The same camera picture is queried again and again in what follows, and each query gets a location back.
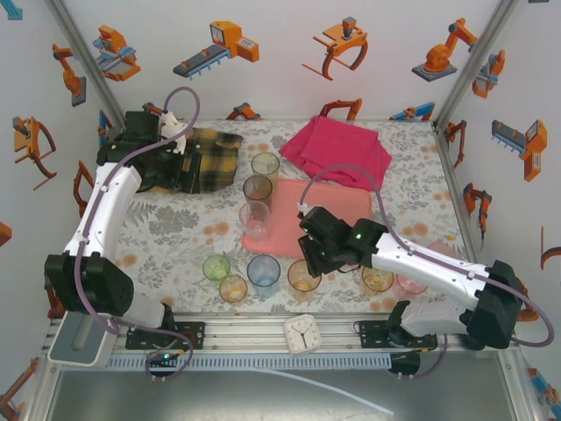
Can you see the orange transparent glass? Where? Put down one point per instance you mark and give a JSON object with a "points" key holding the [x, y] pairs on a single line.
{"points": [[302, 287], [377, 283], [232, 289]]}

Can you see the blue transparent glass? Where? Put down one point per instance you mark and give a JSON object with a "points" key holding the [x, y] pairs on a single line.
{"points": [[263, 272]]}

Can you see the smoke grey transparent glass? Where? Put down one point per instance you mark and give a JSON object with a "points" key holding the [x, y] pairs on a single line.
{"points": [[257, 188]]}

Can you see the clear transparent glass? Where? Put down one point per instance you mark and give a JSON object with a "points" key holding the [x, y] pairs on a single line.
{"points": [[254, 219]]}

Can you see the pale green transparent glass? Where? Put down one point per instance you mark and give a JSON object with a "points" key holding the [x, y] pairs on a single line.
{"points": [[265, 164]]}

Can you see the pale pink transparent glass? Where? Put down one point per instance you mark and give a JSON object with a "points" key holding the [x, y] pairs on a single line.
{"points": [[440, 250]]}

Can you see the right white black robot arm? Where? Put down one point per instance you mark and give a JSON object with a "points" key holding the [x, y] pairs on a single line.
{"points": [[429, 267]]}

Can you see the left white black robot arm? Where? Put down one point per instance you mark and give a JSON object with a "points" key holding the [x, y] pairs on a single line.
{"points": [[105, 210]]}

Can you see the pink plastic tray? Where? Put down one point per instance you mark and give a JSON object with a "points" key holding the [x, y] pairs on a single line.
{"points": [[289, 210]]}

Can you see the yellow black plaid cloth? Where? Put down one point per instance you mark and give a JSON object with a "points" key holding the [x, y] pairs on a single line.
{"points": [[219, 158]]}

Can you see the floral print tablecloth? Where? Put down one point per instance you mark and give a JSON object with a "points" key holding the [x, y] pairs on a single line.
{"points": [[175, 245]]}

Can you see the white square analog clock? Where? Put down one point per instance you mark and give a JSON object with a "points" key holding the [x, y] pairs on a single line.
{"points": [[302, 335]]}

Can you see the magenta folded towel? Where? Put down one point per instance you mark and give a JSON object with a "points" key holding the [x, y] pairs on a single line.
{"points": [[337, 144]]}

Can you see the small black circuit board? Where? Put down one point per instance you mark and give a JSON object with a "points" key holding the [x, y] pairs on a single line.
{"points": [[163, 357]]}

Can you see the grey white box device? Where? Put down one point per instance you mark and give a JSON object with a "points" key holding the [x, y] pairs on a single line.
{"points": [[79, 346]]}

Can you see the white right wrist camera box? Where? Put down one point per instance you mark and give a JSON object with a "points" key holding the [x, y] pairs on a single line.
{"points": [[302, 209]]}

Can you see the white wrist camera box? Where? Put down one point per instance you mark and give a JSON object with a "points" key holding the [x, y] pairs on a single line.
{"points": [[173, 127], [302, 209]]}

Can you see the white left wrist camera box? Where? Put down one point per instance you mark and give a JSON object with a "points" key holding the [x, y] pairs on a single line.
{"points": [[173, 127]]}

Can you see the aluminium frame post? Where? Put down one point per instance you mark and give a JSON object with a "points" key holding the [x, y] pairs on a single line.
{"points": [[477, 61], [91, 61]]}

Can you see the aluminium table rail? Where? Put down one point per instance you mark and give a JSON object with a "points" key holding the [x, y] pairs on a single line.
{"points": [[245, 333]]}

